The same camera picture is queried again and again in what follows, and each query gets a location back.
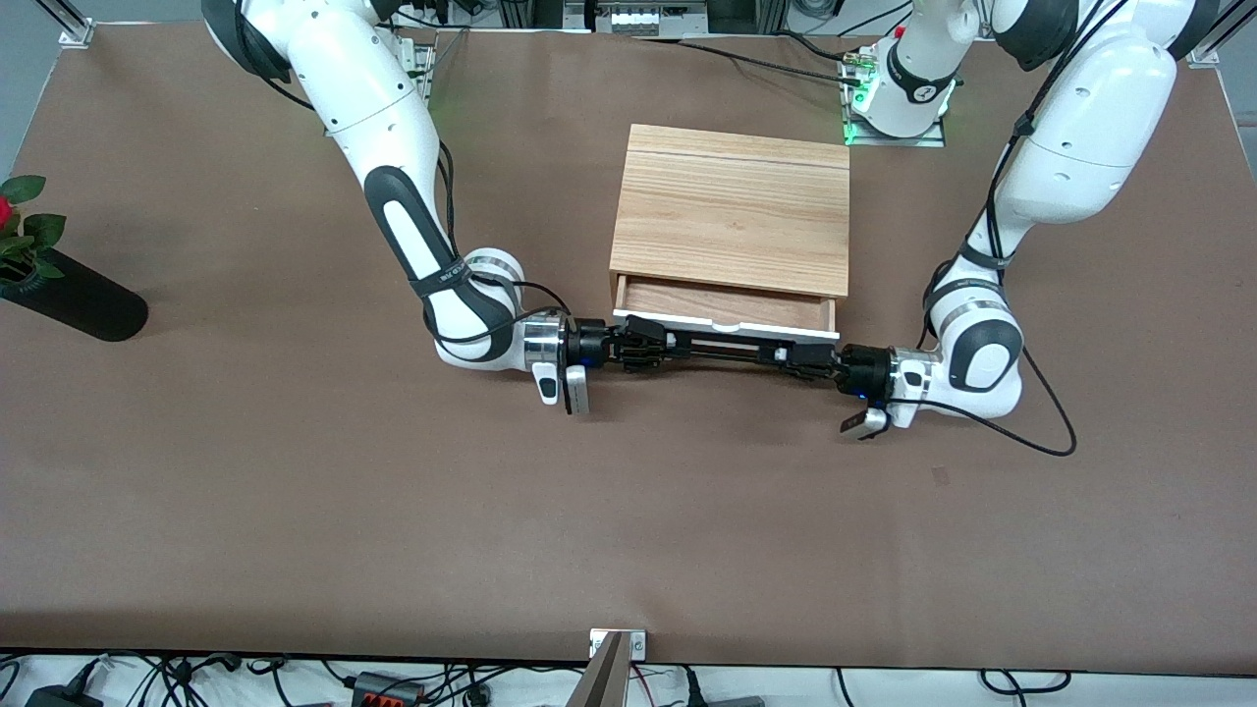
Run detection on white drawer with black handle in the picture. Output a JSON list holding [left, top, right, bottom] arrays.
[[613, 274, 843, 370]]

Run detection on light wooden drawer cabinet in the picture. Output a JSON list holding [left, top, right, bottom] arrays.
[[609, 124, 852, 335]]

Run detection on white power strip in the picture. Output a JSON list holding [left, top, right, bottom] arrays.
[[593, 0, 711, 36]]

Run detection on black orange connector block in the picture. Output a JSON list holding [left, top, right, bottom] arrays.
[[351, 671, 424, 707]]

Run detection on black vase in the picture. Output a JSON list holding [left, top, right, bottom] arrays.
[[0, 245, 149, 344]]

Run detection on artificial red rose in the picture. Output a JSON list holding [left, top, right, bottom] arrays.
[[0, 174, 69, 288]]

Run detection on black power adapter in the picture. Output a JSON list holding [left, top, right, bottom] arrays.
[[24, 683, 105, 707]]

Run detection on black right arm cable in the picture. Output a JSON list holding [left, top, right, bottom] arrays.
[[420, 137, 576, 347]]

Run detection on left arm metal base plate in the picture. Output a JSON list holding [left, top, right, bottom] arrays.
[[842, 47, 948, 149]]

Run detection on small metal bracket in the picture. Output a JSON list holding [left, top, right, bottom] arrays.
[[589, 628, 648, 661]]

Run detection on black cable on table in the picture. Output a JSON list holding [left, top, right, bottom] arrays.
[[638, 36, 867, 85]]

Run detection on grey camera pole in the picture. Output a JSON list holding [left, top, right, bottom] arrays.
[[567, 631, 630, 707]]

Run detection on black looped cable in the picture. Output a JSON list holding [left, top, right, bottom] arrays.
[[979, 669, 1072, 695]]

